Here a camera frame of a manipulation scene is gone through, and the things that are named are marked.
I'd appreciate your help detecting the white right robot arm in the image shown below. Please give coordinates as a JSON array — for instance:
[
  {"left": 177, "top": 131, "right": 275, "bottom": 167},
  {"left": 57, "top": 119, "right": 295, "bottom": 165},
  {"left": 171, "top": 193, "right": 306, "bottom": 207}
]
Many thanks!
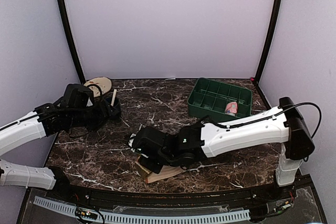
[{"left": 128, "top": 97, "right": 319, "bottom": 200}]

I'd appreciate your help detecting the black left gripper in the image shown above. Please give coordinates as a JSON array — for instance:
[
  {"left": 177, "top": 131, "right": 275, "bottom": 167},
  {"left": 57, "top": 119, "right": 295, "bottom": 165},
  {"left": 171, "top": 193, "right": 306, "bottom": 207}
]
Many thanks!
[{"left": 68, "top": 100, "right": 118, "bottom": 133}]

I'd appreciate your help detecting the pink patterned sock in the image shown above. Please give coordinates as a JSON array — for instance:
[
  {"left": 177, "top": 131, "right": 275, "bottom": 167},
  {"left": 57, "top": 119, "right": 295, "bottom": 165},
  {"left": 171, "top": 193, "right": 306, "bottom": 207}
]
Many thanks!
[{"left": 225, "top": 101, "right": 238, "bottom": 116}]

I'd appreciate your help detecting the beige embroidered round coaster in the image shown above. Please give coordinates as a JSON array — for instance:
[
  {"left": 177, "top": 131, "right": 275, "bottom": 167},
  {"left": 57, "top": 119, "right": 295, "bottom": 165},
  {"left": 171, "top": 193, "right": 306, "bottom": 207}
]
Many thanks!
[{"left": 84, "top": 77, "right": 112, "bottom": 98}]

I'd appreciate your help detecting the black frame post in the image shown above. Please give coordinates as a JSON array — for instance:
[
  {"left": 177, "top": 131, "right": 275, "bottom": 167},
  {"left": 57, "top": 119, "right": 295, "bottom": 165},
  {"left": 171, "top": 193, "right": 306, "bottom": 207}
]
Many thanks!
[
  {"left": 254, "top": 0, "right": 286, "bottom": 83},
  {"left": 57, "top": 0, "right": 86, "bottom": 84}
]

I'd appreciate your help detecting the dark blue mug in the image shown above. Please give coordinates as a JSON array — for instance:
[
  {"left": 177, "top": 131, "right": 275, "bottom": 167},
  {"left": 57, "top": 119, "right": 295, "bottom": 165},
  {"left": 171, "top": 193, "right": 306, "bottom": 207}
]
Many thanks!
[{"left": 105, "top": 97, "right": 121, "bottom": 120}]

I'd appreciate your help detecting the black front rail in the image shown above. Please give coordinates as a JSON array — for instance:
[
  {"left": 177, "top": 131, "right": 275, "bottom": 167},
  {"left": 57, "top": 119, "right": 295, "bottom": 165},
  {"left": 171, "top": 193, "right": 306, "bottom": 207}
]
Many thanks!
[{"left": 63, "top": 184, "right": 272, "bottom": 208}]

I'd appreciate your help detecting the beige striped sock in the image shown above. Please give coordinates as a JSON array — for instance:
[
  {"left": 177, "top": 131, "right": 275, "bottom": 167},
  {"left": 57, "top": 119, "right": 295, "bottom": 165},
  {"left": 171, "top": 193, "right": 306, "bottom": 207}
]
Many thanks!
[{"left": 135, "top": 156, "right": 184, "bottom": 184}]

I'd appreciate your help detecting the right black frame post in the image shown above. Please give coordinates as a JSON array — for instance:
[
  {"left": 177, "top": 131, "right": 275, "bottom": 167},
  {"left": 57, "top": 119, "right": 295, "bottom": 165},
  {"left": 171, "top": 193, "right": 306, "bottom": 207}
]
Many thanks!
[{"left": 254, "top": 0, "right": 286, "bottom": 83}]

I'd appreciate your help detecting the green compartment tray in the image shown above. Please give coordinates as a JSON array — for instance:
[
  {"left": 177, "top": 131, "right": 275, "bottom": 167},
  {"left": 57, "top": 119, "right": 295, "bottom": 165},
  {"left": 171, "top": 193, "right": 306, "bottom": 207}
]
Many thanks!
[{"left": 187, "top": 78, "right": 253, "bottom": 122}]

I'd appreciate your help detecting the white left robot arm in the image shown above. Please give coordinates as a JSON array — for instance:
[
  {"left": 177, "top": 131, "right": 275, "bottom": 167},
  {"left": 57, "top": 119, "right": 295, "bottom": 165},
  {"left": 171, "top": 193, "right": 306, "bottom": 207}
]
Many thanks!
[{"left": 1, "top": 84, "right": 113, "bottom": 201}]

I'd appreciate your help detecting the wooden stick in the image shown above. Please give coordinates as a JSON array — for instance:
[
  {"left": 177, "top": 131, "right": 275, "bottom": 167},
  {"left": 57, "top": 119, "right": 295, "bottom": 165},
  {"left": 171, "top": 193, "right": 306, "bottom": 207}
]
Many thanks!
[{"left": 110, "top": 89, "right": 117, "bottom": 106}]

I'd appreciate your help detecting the white slotted cable duct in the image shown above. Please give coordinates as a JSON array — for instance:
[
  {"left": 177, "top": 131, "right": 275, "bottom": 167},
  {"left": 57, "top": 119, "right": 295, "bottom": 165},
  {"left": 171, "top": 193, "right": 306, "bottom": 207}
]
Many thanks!
[{"left": 33, "top": 196, "right": 251, "bottom": 223}]

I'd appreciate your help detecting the left black frame post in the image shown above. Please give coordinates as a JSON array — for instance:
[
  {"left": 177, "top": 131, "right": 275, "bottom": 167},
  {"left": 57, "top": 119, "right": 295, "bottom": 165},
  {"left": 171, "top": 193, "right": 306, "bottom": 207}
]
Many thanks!
[{"left": 57, "top": 0, "right": 86, "bottom": 84}]

